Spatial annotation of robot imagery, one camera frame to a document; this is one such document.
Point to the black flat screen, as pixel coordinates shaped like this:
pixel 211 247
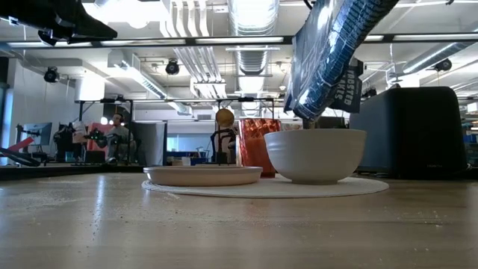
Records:
pixel 332 122

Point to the background black workbench frame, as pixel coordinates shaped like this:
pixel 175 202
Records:
pixel 168 100

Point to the background computer monitor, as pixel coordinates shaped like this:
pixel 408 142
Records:
pixel 37 133

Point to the person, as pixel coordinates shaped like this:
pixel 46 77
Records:
pixel 121 134

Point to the red and black wheel device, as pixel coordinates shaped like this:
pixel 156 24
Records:
pixel 18 143

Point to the black toaster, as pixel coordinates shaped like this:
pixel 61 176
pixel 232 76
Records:
pixel 414 142

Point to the silver ventilation duct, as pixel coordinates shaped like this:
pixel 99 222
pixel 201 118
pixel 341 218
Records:
pixel 254 22

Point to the red cloth panel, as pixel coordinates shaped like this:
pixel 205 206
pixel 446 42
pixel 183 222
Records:
pixel 91 130

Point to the beige ceramic plate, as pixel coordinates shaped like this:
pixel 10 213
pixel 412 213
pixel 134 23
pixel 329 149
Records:
pixel 203 176

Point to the black ceiling spotlight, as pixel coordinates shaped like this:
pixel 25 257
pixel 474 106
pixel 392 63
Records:
pixel 443 65
pixel 51 74
pixel 172 68

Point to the copper orange faceted tumbler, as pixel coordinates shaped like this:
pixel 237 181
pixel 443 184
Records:
pixel 257 145

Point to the background black robot arm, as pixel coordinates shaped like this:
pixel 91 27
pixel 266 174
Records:
pixel 224 140

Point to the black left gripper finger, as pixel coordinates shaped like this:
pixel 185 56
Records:
pixel 52 37
pixel 82 26

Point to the white ceramic bowl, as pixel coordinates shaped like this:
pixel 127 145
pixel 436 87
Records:
pixel 315 157

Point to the black table frame rail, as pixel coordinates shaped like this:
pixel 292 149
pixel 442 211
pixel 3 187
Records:
pixel 37 172

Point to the blue cereal box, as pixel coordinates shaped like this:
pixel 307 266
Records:
pixel 328 56

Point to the white round woven placemat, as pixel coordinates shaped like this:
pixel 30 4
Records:
pixel 280 190

